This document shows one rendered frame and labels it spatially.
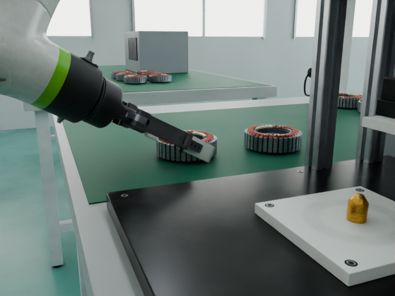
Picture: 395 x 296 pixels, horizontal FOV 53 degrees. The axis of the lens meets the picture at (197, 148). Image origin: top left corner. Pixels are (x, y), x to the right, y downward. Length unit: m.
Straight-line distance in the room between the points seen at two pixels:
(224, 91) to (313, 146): 1.21
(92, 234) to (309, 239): 0.23
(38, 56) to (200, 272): 0.35
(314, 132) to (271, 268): 0.30
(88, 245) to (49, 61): 0.25
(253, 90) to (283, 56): 3.85
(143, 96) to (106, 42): 3.18
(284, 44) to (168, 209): 5.30
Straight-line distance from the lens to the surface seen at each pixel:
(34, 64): 0.56
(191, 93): 1.74
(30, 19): 0.57
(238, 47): 5.35
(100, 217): 0.51
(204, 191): 0.51
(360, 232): 0.41
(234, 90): 1.82
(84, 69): 0.59
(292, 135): 0.77
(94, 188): 0.60
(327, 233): 0.40
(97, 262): 0.42
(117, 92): 0.62
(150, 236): 0.41
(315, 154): 0.62
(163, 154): 0.70
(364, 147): 0.70
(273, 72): 5.63
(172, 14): 5.01
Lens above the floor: 0.96
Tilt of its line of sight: 15 degrees down
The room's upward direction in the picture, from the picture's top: straight up
